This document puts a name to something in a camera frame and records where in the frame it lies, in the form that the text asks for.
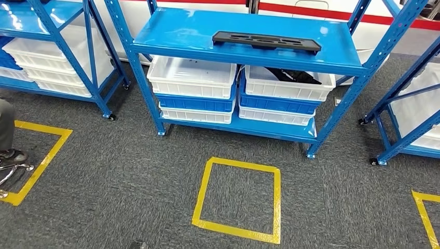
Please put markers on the black plastic panel part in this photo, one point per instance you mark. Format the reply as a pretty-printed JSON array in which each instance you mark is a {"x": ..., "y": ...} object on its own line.
[
  {"x": 227, "y": 37},
  {"x": 295, "y": 76}
]

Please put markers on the blue metal shelf rack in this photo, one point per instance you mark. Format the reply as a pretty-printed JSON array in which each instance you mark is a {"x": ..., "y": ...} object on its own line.
[
  {"x": 405, "y": 141},
  {"x": 240, "y": 34},
  {"x": 20, "y": 17}
]

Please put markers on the metal floor socket plate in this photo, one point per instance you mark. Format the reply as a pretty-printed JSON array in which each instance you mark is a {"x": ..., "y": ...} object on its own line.
[{"x": 338, "y": 101}]

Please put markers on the black robot left foot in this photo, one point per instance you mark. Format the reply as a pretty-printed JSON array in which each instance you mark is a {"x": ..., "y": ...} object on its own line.
[{"x": 137, "y": 245}]

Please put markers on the large white plastic bin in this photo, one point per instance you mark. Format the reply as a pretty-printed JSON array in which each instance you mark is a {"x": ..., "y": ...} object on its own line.
[
  {"x": 51, "y": 77},
  {"x": 419, "y": 110},
  {"x": 34, "y": 51},
  {"x": 62, "y": 90}
]

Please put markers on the white car with red stripe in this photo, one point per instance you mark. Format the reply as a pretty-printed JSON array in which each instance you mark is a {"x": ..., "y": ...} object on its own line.
[{"x": 364, "y": 31}]

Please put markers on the yellow floor tape square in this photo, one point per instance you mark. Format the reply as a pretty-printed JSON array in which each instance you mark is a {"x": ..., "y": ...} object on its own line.
[{"x": 44, "y": 127}]

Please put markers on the black stool with chrome base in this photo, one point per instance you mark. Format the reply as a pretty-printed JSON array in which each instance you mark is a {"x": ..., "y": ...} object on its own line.
[{"x": 13, "y": 167}]

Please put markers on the person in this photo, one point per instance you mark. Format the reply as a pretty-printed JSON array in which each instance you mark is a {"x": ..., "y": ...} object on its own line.
[{"x": 7, "y": 127}]

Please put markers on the black glossy post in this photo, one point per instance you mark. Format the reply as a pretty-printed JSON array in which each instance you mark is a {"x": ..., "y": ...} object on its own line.
[{"x": 253, "y": 6}]

